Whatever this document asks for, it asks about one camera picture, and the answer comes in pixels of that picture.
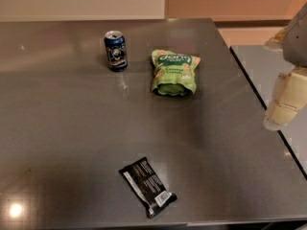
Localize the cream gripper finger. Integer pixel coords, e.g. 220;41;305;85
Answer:
263;67;307;131
264;28;286;51

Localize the black rxbar chocolate bar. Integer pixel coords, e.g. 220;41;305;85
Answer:
119;157;177;219

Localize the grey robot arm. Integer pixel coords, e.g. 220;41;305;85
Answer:
263;4;307;131

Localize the green rice chip bag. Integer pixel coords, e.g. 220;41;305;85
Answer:
152;49;201;96

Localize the blue soda can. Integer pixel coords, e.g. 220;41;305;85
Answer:
104;31;128;72

